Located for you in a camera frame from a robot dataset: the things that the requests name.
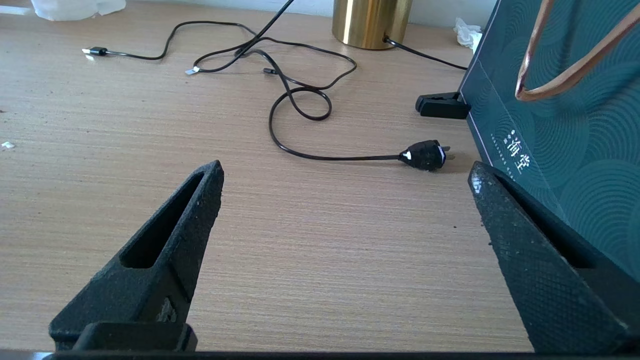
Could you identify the crumpled white tissue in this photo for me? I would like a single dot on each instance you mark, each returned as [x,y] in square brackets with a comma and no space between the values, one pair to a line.
[467,34]

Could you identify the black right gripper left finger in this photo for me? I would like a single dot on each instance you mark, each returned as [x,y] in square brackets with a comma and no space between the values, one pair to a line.
[150,280]

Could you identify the brass desk lamp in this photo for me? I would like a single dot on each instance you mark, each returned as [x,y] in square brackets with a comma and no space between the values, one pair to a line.
[370,22]

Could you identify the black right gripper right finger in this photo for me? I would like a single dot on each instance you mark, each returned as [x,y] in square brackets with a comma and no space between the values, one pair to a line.
[550,280]

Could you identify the white toilet paper roll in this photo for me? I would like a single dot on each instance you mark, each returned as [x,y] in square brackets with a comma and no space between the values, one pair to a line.
[75,7]

